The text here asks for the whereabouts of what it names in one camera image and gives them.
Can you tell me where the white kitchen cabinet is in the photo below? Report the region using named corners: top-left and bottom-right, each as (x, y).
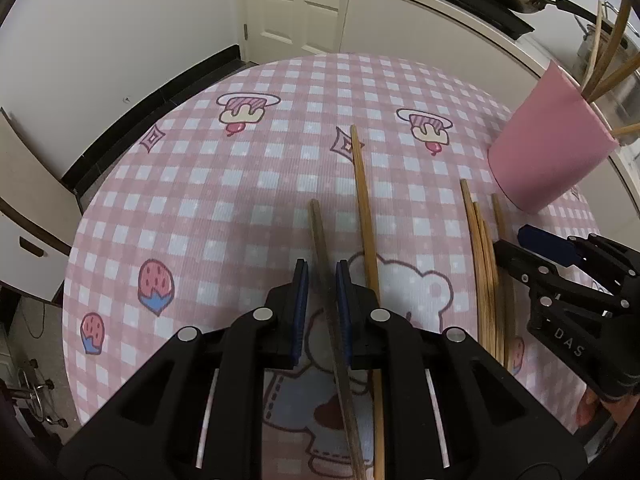
top-left (334, 0), bottom-right (639, 245)

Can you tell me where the person's right hand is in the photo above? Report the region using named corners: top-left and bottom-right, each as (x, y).
top-left (576, 388), bottom-right (620, 428)

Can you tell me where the wooden chopstick bundle piece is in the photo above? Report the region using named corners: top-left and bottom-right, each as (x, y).
top-left (460, 179), bottom-right (497, 356)

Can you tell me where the pink cup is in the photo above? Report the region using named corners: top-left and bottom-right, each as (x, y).
top-left (488, 63), bottom-right (617, 214)

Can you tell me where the stainless steel steamer pot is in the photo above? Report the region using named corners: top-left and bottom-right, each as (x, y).
top-left (572, 1), bottom-right (639, 130)

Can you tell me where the pink checkered tablecloth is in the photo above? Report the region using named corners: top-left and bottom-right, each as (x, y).
top-left (63, 53), bottom-right (597, 479)

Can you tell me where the white door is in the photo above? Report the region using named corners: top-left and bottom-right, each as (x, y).
top-left (245, 0), bottom-right (340, 64)

